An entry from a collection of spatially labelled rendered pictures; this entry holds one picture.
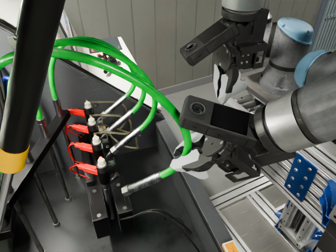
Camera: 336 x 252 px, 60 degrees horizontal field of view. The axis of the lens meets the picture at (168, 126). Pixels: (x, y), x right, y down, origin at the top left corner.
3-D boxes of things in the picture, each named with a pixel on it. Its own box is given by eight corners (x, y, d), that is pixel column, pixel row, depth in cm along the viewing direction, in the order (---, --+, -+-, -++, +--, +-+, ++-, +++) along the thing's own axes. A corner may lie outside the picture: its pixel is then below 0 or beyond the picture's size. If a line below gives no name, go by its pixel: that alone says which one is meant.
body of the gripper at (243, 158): (230, 185, 49) (298, 169, 40) (193, 158, 45) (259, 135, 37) (236, 148, 53) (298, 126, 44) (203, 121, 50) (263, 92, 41)
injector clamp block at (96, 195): (137, 241, 82) (132, 209, 72) (101, 253, 79) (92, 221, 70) (113, 159, 107) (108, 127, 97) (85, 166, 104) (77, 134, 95)
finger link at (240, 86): (246, 107, 66) (253, 70, 60) (223, 112, 65) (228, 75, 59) (239, 99, 69) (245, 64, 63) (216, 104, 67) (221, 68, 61)
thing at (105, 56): (128, 74, 126) (127, 63, 122) (104, 78, 123) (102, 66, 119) (117, 52, 142) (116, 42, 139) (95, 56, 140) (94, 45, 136)
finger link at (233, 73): (235, 96, 61) (242, 57, 56) (228, 97, 61) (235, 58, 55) (224, 84, 65) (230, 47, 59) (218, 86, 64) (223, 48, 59)
